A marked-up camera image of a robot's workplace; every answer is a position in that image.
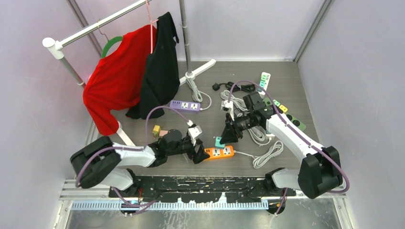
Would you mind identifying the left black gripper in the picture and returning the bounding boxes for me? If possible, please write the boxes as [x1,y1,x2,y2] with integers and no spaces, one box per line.
[167,136,210,163]

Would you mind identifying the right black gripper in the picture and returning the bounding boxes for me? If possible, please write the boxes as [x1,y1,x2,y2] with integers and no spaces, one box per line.
[220,112,256,144]

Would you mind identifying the orange power strip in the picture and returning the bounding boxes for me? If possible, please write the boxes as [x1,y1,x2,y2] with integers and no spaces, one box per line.
[205,146,234,161]

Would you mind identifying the pink plug adapter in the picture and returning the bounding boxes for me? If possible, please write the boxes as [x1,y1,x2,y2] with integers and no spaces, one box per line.
[159,130,168,137]

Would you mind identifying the purple power strip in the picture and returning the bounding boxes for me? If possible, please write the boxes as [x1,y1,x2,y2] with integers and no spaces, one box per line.
[169,100,201,114]

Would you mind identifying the yellow plug adapter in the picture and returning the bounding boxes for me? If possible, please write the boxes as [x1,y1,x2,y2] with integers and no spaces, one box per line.
[152,125,161,138]

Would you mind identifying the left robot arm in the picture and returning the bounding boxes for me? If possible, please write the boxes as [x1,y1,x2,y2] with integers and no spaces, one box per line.
[70,126,210,197]

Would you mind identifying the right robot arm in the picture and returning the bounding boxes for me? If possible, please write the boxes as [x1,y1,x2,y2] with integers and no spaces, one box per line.
[221,92,343,199]

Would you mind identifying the yellow adapter on green strip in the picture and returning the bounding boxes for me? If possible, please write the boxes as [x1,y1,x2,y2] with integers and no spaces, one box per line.
[279,104,288,113]

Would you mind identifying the teal adapters on far strip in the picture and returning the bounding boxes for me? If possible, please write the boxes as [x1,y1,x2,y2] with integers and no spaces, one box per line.
[259,80,267,89]

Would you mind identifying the white power strip far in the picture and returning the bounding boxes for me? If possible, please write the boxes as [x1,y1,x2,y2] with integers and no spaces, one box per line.
[256,72,271,98]

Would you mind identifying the green power strip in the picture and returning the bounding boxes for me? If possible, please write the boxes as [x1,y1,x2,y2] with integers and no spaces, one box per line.
[263,97,306,131]

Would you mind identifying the black garment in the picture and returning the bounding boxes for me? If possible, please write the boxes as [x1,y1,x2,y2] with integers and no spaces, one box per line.
[126,12,180,119]

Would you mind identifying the red t-shirt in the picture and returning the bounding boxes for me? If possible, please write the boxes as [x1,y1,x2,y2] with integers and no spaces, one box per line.
[83,25,150,135]

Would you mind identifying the pink clothes hanger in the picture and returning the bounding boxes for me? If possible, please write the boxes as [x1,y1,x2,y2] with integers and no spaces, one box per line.
[145,0,158,54]

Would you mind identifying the green clothes hanger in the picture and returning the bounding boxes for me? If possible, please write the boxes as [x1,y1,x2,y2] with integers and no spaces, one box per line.
[101,36,123,59]

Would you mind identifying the metal clothes rack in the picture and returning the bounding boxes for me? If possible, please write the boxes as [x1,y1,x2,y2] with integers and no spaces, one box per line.
[42,0,217,147]

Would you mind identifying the near strip grey cord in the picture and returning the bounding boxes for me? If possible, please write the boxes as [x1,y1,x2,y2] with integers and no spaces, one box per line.
[246,126,276,146]

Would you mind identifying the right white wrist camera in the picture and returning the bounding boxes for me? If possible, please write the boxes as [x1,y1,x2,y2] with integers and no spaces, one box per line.
[221,100,234,120]

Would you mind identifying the far strip grey cord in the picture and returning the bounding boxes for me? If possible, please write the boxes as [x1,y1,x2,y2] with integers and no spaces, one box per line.
[220,90,249,112]

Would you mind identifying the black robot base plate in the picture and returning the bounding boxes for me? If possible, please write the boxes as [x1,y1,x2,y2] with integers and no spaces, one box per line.
[119,176,283,203]

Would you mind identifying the black power cord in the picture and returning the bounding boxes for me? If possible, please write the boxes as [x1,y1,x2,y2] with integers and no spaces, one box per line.
[212,81,257,94]

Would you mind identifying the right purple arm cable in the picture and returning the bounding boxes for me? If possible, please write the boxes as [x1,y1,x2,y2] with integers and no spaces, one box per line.
[227,80,351,216]

